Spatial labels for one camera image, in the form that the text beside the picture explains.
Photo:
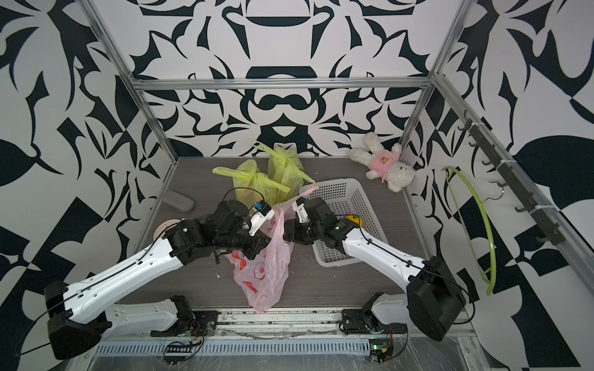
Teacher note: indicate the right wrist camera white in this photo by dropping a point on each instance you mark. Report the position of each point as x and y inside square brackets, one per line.
[300, 210]

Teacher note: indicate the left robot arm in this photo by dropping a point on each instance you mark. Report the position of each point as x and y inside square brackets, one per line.
[86, 312]

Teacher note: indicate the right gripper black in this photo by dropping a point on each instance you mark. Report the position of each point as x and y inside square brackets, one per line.
[291, 230]

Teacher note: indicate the small round clock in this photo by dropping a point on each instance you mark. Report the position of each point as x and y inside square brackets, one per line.
[163, 227]

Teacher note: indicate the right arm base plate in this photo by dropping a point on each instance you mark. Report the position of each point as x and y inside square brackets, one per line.
[357, 321]

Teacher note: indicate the yellow orange fruit with leaf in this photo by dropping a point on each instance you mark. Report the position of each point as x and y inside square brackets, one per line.
[356, 219]

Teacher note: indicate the white plush bunny pink shirt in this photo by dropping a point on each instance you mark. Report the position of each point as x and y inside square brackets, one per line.
[384, 164]

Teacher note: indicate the green plastic bag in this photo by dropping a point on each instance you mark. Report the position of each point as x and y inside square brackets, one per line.
[285, 167]
[251, 185]

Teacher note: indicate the black wall hook rack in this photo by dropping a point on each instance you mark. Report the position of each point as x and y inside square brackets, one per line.
[508, 169]

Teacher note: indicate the green hoop hanger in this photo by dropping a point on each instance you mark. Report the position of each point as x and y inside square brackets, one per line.
[489, 275]

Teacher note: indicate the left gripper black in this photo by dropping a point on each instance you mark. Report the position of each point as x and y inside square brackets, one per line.
[261, 240]

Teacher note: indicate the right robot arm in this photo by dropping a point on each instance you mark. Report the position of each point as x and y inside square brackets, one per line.
[431, 299]

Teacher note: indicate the grey oval stone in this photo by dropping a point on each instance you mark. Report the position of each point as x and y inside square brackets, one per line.
[178, 201]

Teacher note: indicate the pink plastic bag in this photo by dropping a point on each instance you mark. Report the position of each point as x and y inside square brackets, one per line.
[263, 278]

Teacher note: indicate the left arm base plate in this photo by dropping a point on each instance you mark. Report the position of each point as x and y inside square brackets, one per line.
[200, 323]

